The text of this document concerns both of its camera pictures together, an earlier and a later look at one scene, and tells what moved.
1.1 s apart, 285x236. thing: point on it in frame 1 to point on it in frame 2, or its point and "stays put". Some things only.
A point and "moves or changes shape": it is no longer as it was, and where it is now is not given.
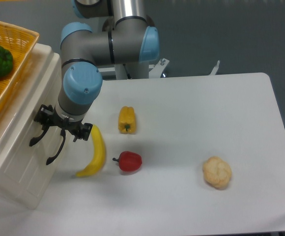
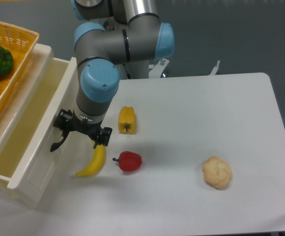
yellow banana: [100, 156] stays put
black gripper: [56, 120] to [67, 120]
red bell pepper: [128, 161] stays put
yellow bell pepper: [127, 121] stays put
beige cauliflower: [217, 172] stays put
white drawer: [9, 156] moves or changes shape
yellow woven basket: [21, 44] stays put
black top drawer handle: [45, 128] moves or changes shape
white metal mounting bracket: [157, 70] stays put
